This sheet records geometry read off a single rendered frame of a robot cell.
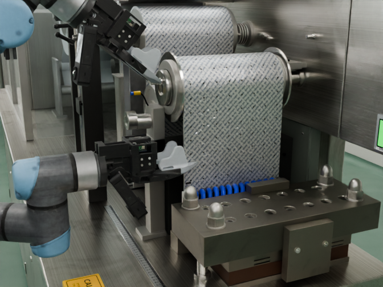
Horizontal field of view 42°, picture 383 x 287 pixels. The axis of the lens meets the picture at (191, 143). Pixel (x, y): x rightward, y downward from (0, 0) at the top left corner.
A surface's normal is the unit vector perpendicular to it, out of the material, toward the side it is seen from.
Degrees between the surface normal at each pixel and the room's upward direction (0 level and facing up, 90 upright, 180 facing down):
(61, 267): 0
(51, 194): 90
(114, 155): 90
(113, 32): 90
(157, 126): 90
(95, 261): 0
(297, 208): 0
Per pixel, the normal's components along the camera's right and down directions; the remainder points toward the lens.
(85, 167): 0.34, -0.23
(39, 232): -0.15, 0.29
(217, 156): 0.40, 0.26
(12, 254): 0.00, -0.96
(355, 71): -0.92, 0.11
